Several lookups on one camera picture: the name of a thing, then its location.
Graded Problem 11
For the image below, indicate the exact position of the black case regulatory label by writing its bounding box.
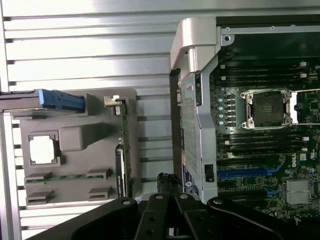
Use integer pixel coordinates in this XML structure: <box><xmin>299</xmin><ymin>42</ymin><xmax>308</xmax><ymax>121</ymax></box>
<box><xmin>183</xmin><ymin>162</ymin><xmax>195</xmax><ymax>195</ymax></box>

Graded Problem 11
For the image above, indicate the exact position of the blue expansion slot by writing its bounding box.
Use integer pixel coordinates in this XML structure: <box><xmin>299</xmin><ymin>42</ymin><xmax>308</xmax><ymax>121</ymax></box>
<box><xmin>216</xmin><ymin>169</ymin><xmax>274</xmax><ymax>177</ymax></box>

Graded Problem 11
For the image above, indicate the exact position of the black expansion slot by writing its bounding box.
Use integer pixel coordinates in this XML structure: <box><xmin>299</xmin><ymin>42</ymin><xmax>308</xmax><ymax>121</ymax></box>
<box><xmin>216</xmin><ymin>159</ymin><xmax>267</xmax><ymax>167</ymax></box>

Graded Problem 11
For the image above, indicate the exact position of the open grey PC case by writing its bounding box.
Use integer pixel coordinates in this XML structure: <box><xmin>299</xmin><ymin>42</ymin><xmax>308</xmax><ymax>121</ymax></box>
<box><xmin>168</xmin><ymin>16</ymin><xmax>320</xmax><ymax>227</ymax></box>

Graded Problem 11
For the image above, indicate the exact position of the grey plastic parts rack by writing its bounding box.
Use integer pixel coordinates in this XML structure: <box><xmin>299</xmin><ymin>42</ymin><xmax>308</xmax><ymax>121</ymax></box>
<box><xmin>19</xmin><ymin>87</ymin><xmax>138</xmax><ymax>207</ymax></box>

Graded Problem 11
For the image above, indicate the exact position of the green RAM stick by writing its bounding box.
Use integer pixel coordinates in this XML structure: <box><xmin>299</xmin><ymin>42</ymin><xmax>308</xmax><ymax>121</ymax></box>
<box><xmin>24</xmin><ymin>173</ymin><xmax>112</xmax><ymax>183</ymax></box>

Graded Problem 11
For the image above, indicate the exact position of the black RAM slot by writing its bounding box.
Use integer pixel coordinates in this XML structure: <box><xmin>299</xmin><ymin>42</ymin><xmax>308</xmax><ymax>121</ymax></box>
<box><xmin>219</xmin><ymin>69</ymin><xmax>308</xmax><ymax>74</ymax></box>
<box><xmin>219</xmin><ymin>74</ymin><xmax>308</xmax><ymax>80</ymax></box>
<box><xmin>219</xmin><ymin>135</ymin><xmax>309</xmax><ymax>141</ymax></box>
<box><xmin>219</xmin><ymin>63</ymin><xmax>308</xmax><ymax>69</ymax></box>
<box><xmin>219</xmin><ymin>146</ymin><xmax>309</xmax><ymax>151</ymax></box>
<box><xmin>219</xmin><ymin>79</ymin><xmax>308</xmax><ymax>86</ymax></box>
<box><xmin>219</xmin><ymin>140</ymin><xmax>309</xmax><ymax>146</ymax></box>

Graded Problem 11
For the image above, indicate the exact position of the silver chipset heatsink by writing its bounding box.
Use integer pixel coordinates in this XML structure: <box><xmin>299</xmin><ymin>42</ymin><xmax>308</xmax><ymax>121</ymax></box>
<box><xmin>285</xmin><ymin>178</ymin><xmax>312</xmax><ymax>205</ymax></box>

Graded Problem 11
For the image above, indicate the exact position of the green motherboard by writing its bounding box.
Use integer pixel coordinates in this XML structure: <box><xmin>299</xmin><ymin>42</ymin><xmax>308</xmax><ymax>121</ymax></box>
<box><xmin>209</xmin><ymin>58</ymin><xmax>320</xmax><ymax>221</ymax></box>

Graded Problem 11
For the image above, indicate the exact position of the CPU socket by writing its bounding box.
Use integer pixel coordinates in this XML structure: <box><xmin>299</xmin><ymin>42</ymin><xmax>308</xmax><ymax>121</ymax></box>
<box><xmin>239</xmin><ymin>88</ymin><xmax>293</xmax><ymax>130</ymax></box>

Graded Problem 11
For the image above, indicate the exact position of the silver CPU chip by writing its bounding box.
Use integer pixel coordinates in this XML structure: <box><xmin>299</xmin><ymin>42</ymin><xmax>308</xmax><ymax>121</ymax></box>
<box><xmin>29</xmin><ymin>135</ymin><xmax>58</xmax><ymax>166</ymax></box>

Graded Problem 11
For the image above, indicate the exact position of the metal CPU socket cover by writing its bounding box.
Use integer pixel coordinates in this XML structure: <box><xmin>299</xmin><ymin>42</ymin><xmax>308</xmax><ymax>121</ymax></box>
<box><xmin>289</xmin><ymin>87</ymin><xmax>320</xmax><ymax>125</ymax></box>

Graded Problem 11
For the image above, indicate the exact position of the hard disk with blue carrier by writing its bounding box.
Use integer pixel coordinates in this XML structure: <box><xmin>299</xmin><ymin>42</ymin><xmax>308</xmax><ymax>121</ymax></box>
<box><xmin>0</xmin><ymin>89</ymin><xmax>85</xmax><ymax>114</ymax></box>

